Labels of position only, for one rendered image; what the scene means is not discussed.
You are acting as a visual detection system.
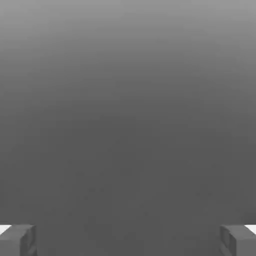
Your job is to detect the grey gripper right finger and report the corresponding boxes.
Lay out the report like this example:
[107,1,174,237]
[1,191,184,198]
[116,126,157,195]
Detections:
[219,224,256,256]

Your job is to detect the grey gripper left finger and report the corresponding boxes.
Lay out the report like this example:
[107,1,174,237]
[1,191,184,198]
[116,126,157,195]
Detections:
[0,224,38,256]

